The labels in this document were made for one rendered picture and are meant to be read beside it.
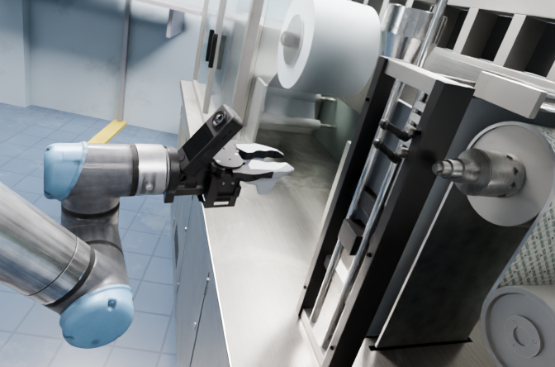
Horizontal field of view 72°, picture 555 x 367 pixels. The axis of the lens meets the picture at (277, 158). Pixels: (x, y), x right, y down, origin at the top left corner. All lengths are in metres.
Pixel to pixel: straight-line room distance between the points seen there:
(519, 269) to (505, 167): 0.14
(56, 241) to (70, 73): 3.70
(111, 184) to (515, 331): 0.56
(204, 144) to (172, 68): 3.24
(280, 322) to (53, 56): 3.64
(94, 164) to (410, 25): 0.71
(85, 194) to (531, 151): 0.58
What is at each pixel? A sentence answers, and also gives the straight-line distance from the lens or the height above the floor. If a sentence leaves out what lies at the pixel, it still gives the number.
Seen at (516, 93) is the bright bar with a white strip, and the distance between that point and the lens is 0.58.
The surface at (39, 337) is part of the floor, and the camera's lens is 1.99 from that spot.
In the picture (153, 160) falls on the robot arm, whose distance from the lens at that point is 0.55.
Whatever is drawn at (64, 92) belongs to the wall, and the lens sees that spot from 4.20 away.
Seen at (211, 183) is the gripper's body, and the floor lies 1.21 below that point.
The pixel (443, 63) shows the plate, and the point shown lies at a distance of 1.23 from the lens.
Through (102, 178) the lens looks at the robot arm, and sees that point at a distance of 0.54.
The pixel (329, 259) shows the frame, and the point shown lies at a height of 1.06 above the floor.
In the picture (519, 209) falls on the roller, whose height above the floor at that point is 1.31.
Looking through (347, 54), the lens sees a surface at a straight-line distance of 1.23.
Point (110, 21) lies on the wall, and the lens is 3.89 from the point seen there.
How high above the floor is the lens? 1.49
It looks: 23 degrees down
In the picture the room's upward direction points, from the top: 14 degrees clockwise
